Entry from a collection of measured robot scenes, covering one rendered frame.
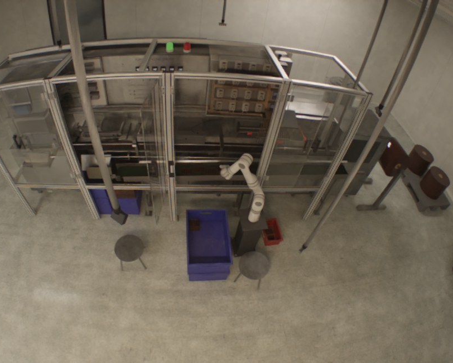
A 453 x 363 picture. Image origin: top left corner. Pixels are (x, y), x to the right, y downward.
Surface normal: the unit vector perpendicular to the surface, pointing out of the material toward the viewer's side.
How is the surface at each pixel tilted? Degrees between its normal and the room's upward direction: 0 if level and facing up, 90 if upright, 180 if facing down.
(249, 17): 90
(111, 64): 90
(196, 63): 90
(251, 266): 0
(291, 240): 0
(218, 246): 0
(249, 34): 90
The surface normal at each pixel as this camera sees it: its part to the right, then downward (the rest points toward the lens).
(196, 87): 0.08, 0.75
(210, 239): 0.11, -0.66
